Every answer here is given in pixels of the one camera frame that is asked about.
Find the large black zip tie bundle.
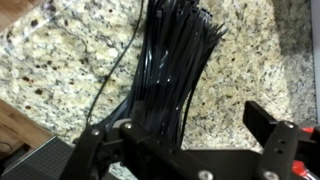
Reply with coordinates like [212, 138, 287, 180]
[106, 0, 229, 148]

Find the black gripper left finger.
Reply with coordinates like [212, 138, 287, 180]
[59, 100, 214, 180]

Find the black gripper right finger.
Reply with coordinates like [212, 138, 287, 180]
[242, 100, 320, 180]

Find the dark grey textured platform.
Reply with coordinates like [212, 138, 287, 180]
[0, 135, 76, 180]

